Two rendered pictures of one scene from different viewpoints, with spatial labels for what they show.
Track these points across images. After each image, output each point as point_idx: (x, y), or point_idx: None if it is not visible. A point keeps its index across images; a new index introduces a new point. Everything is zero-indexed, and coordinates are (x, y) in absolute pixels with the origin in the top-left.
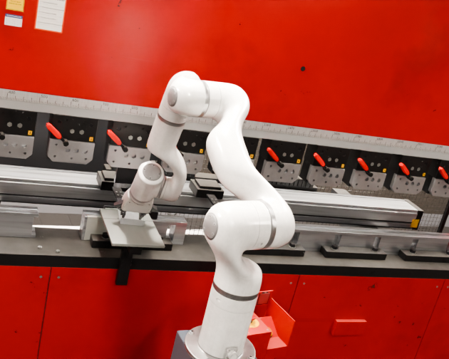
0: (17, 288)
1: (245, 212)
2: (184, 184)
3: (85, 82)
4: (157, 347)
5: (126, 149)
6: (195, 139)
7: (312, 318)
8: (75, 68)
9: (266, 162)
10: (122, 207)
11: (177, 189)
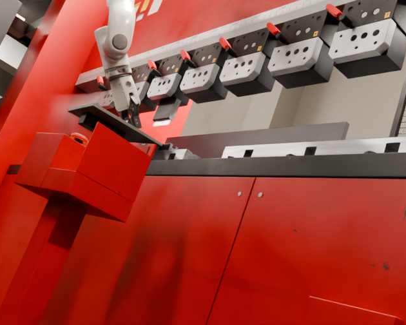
0: (40, 196)
1: None
2: (116, 24)
3: (157, 37)
4: (77, 292)
5: (152, 69)
6: (212, 50)
7: (267, 285)
8: (155, 30)
9: (274, 49)
10: (114, 104)
11: (107, 27)
